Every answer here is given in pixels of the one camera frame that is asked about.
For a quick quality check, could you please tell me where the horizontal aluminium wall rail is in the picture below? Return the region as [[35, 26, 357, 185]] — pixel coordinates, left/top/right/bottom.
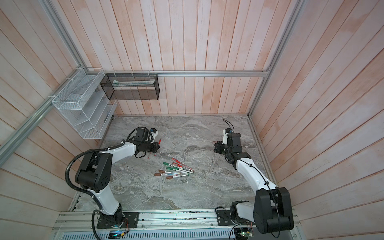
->
[[103, 70, 269, 77]]

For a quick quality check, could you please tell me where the left black corrugated cable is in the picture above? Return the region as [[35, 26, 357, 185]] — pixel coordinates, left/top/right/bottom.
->
[[64, 125, 151, 240]]

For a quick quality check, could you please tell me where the upper green marker pen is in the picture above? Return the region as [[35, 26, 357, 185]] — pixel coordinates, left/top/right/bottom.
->
[[163, 162, 192, 171]]

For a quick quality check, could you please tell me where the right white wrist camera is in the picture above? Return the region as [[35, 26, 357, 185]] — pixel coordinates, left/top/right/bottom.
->
[[223, 128, 233, 145]]

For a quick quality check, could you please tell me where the lower green marker pen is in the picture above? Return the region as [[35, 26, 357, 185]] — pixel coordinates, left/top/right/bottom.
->
[[166, 167, 194, 174]]

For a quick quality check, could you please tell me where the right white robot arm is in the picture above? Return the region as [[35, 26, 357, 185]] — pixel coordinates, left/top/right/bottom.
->
[[214, 128, 294, 234]]

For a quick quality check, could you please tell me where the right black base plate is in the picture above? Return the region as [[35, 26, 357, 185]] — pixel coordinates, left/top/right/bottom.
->
[[215, 208, 236, 226]]

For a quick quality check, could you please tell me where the black wire mesh basket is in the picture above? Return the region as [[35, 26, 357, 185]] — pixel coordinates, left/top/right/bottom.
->
[[101, 73, 160, 101]]

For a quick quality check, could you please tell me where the green marker pen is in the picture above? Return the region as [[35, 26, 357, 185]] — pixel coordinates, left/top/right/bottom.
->
[[163, 162, 192, 171], [166, 167, 194, 174]]

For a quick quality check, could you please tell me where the white wire mesh shelf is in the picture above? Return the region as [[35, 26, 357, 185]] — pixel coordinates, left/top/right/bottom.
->
[[52, 68, 117, 140]]

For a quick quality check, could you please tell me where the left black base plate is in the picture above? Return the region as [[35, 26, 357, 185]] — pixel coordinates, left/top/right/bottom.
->
[[97, 212, 140, 229]]

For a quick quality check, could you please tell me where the lower brown marker pen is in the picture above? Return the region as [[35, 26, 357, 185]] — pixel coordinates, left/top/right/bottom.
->
[[166, 174, 189, 179]]

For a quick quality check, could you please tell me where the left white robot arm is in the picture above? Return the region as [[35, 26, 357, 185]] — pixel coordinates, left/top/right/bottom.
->
[[75, 127, 160, 228]]

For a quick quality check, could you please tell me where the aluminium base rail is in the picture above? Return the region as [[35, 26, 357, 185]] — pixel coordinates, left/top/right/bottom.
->
[[50, 206, 302, 240]]

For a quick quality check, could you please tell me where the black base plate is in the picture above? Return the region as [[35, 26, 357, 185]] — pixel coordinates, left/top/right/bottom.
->
[[97, 212, 140, 229], [215, 208, 236, 226]]

